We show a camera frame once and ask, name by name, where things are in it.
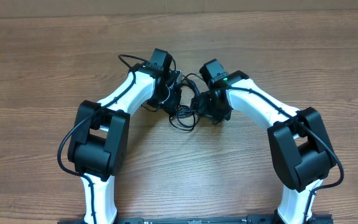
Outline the black cables bundle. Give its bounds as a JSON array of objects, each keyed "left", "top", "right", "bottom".
[{"left": 168, "top": 73, "right": 205, "bottom": 132}]

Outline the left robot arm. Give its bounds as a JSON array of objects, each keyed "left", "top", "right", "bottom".
[{"left": 57, "top": 49, "right": 181, "bottom": 223}]

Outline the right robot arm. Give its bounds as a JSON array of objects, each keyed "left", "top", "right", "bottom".
[{"left": 192, "top": 59, "right": 342, "bottom": 223}]

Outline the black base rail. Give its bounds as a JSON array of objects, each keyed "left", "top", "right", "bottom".
[{"left": 57, "top": 214, "right": 334, "bottom": 224}]

